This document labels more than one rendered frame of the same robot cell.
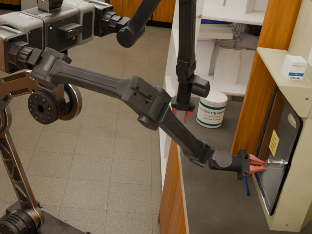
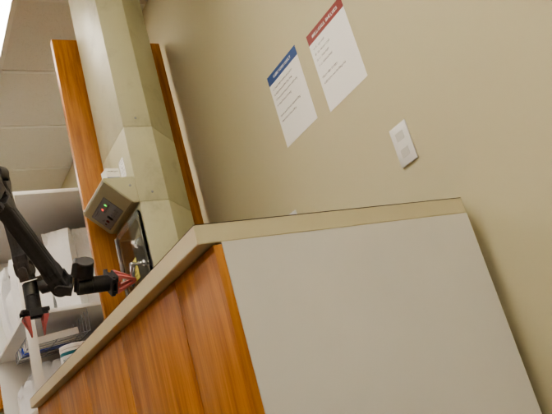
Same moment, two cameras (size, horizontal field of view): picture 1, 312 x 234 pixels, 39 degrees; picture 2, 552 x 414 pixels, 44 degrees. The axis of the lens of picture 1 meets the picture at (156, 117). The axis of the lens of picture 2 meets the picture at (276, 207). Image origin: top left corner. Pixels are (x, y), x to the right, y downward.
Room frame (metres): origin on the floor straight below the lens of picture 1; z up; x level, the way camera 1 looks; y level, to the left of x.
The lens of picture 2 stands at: (-1.02, 0.16, 0.54)
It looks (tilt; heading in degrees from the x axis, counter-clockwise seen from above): 17 degrees up; 333
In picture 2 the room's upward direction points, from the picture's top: 16 degrees counter-clockwise
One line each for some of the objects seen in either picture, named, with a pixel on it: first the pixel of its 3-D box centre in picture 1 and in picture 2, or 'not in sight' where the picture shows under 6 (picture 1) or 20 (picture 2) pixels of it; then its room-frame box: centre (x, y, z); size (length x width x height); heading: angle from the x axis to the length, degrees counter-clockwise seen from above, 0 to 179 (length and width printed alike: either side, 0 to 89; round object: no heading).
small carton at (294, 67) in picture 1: (294, 67); (111, 178); (1.29, -0.40, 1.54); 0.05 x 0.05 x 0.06; 10
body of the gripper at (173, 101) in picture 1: (183, 97); (33, 305); (1.64, -0.10, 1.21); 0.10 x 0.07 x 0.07; 95
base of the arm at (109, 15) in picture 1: (112, 22); not in sight; (1.74, 0.23, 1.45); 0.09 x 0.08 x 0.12; 155
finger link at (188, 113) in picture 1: (183, 112); (39, 323); (1.64, -0.11, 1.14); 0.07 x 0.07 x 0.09; 5
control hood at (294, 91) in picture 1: (280, 79); (109, 207); (1.37, -0.39, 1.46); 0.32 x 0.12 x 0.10; 5
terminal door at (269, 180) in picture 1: (274, 147); (137, 274); (1.37, -0.44, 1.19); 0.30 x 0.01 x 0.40; 5
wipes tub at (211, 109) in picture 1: (211, 108); (78, 362); (1.95, -0.27, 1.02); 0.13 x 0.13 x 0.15
